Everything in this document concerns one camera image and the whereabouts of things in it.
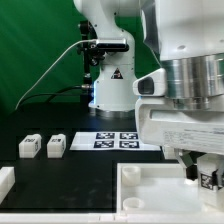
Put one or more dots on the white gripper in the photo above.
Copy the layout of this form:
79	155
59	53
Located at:
158	123

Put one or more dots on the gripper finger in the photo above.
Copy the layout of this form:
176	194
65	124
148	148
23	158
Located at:
220	177

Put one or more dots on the white square tabletop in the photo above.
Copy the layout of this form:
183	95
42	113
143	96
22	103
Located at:
160	188

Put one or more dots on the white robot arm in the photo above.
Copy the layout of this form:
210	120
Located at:
181	104

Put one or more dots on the white tag base sheet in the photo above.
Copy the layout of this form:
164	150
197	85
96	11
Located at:
110	141

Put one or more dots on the white obstacle left piece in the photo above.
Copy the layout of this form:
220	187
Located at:
7	180

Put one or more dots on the white obstacle front rail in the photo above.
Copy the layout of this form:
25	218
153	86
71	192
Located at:
212	218

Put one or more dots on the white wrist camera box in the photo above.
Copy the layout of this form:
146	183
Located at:
151	85

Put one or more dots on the black camera stand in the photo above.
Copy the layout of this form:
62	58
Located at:
92	56

